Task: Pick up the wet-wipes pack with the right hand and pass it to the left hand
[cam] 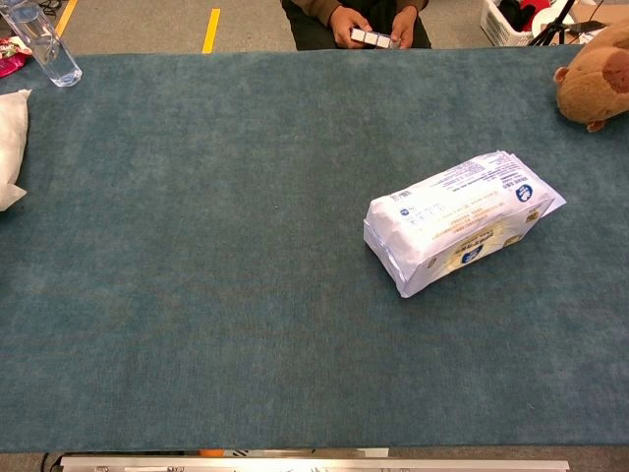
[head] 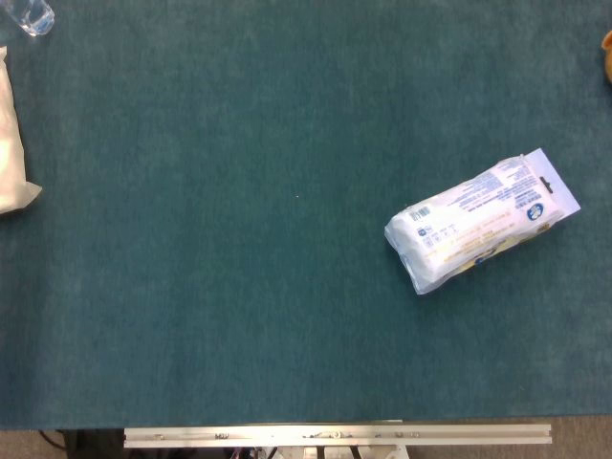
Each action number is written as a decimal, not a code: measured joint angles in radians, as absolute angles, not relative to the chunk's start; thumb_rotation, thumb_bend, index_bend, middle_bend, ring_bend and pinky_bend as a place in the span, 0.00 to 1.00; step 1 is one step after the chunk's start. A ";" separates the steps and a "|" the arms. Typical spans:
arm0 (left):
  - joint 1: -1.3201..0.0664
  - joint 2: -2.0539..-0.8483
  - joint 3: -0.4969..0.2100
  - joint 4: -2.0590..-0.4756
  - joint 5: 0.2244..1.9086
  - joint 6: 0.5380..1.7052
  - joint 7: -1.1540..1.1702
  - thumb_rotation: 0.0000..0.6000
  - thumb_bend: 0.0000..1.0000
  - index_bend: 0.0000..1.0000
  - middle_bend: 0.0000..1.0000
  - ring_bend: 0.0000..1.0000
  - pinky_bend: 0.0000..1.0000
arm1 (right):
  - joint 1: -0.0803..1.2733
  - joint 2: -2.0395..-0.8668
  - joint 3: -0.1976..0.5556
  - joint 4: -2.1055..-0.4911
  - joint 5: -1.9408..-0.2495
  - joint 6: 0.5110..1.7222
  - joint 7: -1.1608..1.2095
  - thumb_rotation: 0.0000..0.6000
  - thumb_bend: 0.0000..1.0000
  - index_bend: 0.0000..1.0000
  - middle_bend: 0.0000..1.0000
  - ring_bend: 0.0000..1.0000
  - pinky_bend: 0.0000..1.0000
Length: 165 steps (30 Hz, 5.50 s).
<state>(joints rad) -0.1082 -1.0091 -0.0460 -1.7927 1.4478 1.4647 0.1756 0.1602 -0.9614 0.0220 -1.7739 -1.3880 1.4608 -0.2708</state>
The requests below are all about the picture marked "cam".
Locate brown plush toy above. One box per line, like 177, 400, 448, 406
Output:
553, 22, 629, 134

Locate white plastic basket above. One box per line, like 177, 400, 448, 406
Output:
480, 0, 576, 48

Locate clear plastic water bottle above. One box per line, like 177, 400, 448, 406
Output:
0, 0, 84, 89

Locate red cloth item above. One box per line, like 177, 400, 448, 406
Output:
500, 0, 543, 30

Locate person's left hand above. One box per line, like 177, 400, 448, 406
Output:
390, 6, 420, 50

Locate small white box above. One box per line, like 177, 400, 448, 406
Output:
349, 28, 402, 49

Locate aluminium rail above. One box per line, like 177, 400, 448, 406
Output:
58, 454, 571, 472

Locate person's right hand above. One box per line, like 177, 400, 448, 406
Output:
329, 6, 371, 49

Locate white plastic bag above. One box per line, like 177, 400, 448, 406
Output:
0, 88, 32, 212

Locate seated person dark clothes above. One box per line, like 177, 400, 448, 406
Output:
279, 0, 433, 52

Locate red snack bag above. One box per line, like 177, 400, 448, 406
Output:
0, 36, 31, 79

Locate blue white wipes pack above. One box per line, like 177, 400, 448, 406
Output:
362, 149, 567, 300

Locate teal table cloth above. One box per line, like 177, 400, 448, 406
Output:
0, 44, 629, 454

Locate black tripod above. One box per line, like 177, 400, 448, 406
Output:
528, 0, 605, 47

